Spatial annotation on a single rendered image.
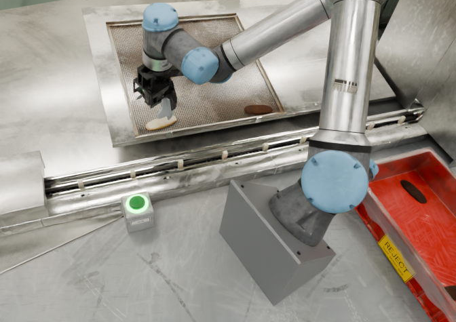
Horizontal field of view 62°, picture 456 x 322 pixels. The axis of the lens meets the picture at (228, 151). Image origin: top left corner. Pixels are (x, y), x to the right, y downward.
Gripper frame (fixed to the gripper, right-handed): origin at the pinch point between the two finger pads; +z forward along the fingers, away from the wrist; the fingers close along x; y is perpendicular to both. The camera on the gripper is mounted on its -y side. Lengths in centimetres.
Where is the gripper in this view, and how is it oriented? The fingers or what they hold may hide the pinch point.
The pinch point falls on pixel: (161, 106)
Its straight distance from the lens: 114.5
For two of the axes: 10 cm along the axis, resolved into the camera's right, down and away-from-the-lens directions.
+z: -1.9, 5.1, 8.4
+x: 7.2, 6.5, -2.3
